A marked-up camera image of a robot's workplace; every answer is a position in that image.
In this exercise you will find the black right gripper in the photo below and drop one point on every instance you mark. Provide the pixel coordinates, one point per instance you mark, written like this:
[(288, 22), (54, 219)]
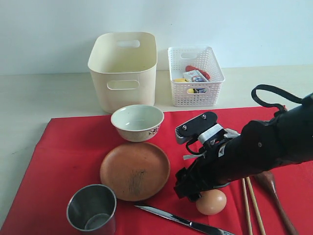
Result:
[(222, 163)]

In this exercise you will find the yellow lemon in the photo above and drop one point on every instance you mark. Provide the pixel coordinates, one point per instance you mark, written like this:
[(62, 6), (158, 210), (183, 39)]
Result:
[(183, 80)]

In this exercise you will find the blue white milk carton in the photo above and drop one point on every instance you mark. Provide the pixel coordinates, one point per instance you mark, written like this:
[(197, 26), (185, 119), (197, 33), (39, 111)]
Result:
[(195, 76)]

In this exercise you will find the red toy sausage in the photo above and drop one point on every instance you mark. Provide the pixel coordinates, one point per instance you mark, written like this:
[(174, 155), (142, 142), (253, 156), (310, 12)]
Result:
[(190, 68)]

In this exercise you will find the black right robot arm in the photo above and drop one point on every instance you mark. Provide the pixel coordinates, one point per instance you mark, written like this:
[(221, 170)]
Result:
[(284, 140)]

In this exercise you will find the brown egg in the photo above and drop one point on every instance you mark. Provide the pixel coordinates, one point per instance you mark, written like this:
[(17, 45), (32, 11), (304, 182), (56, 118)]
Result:
[(211, 202)]

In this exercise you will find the silver table knife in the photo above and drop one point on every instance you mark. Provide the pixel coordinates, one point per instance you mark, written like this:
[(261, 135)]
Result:
[(203, 228)]

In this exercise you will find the long wooden chopstick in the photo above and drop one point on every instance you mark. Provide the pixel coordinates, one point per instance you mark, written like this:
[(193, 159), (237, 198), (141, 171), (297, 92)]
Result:
[(255, 205)]

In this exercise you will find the dark wooden spoon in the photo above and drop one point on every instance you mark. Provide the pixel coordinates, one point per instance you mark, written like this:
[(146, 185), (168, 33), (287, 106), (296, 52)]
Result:
[(266, 181)]

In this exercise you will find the pale green ceramic bowl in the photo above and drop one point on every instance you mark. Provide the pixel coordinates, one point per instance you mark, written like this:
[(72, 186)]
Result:
[(137, 123)]

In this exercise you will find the stainless steel cup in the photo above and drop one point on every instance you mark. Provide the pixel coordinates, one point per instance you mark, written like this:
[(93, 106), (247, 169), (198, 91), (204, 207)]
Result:
[(91, 210)]

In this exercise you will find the white perforated plastic basket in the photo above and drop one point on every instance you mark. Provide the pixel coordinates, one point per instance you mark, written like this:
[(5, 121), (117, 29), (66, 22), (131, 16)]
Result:
[(203, 58)]

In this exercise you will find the red scalloped table cloth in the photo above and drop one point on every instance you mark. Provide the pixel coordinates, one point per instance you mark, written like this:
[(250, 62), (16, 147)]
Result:
[(68, 157)]

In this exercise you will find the cream plastic bin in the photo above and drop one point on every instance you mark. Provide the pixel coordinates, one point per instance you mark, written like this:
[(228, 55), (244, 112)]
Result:
[(123, 69)]

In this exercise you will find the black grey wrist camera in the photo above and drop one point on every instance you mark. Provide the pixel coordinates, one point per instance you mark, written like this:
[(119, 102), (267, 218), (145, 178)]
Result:
[(191, 129)]

